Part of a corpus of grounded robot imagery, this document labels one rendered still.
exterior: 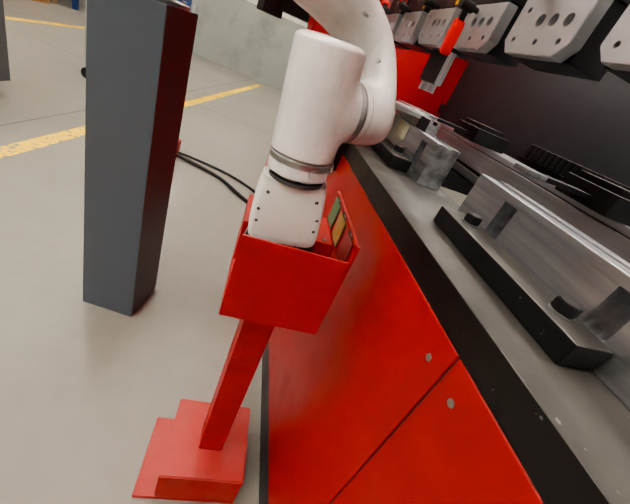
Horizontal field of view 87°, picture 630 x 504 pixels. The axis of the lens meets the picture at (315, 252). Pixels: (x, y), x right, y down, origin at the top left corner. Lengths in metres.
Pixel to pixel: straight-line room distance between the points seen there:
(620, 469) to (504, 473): 0.08
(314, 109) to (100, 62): 0.76
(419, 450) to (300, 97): 0.42
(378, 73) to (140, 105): 0.71
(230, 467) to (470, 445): 0.73
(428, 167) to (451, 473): 0.59
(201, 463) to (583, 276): 0.89
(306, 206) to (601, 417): 0.37
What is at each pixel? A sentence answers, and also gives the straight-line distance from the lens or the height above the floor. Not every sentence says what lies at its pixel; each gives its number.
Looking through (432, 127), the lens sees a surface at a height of 0.99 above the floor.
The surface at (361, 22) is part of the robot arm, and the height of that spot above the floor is 1.08.
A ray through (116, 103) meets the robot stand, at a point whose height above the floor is 0.74.
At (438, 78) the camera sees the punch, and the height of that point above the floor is 1.09.
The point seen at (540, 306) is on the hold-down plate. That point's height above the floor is 0.90.
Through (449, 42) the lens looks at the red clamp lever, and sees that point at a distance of 0.85.
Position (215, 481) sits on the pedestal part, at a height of 0.12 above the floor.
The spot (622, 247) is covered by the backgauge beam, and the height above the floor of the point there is 0.95.
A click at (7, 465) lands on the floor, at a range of 1.18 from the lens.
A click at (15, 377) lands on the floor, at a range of 1.31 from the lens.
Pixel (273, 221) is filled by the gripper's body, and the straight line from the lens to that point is 0.46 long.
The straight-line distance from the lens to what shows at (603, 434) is 0.38.
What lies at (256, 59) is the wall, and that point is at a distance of 8.36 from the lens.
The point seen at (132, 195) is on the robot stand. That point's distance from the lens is 1.14.
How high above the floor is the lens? 1.04
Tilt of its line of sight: 29 degrees down
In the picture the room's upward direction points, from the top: 24 degrees clockwise
